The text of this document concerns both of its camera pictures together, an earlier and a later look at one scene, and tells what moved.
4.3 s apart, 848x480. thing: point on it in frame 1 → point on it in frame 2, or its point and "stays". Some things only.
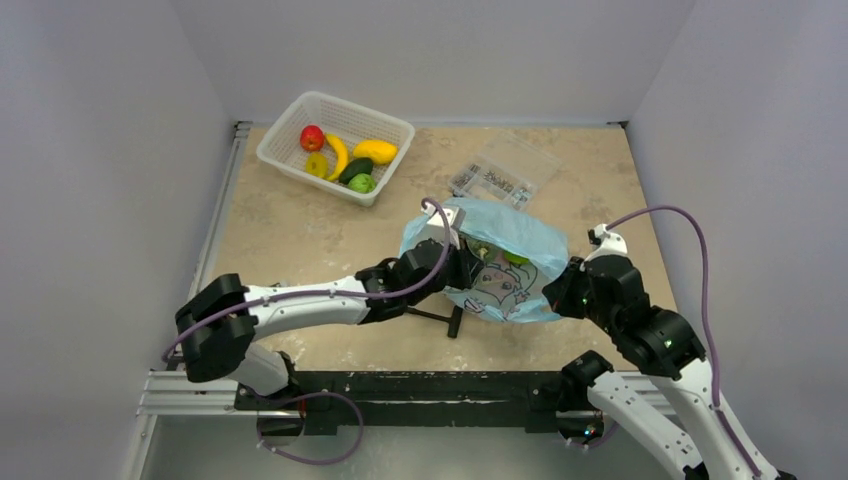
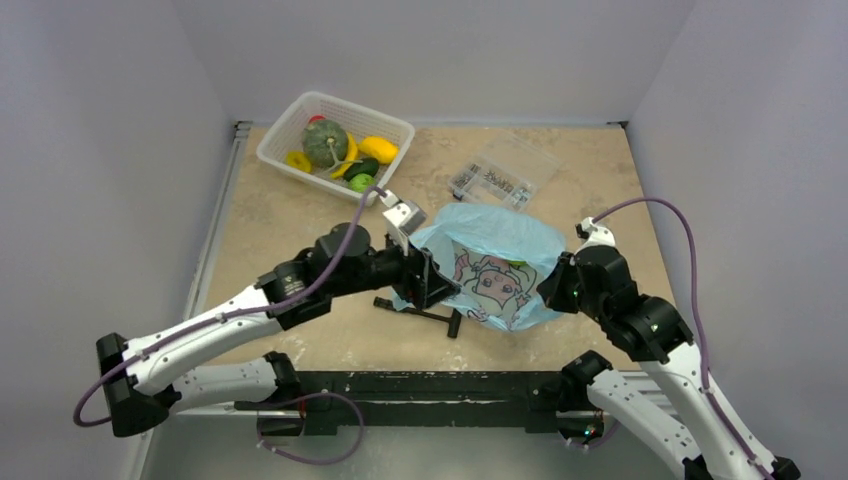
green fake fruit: (361, 183) stays
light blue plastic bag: (520, 256) stays
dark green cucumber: (354, 167) stays
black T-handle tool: (453, 322) stays
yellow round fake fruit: (317, 164) → (299, 160)
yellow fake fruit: (380, 153) stays
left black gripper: (467, 264) → (419, 278)
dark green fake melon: (486, 251) → (324, 143)
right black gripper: (561, 291) stays
